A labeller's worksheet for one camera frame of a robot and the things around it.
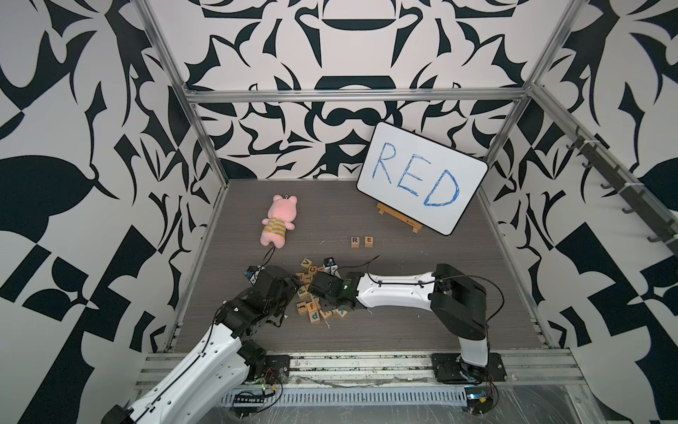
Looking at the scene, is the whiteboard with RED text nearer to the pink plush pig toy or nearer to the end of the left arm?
the pink plush pig toy

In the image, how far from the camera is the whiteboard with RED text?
89 centimetres

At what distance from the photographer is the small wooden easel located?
1020 millimetres

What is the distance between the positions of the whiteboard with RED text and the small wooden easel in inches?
0.6

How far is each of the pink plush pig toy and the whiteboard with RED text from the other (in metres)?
0.31

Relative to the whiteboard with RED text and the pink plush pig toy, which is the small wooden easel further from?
the pink plush pig toy

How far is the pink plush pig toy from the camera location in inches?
38.5

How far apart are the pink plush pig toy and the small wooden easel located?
1.13 ft

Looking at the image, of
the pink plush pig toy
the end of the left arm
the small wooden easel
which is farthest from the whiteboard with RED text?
the end of the left arm
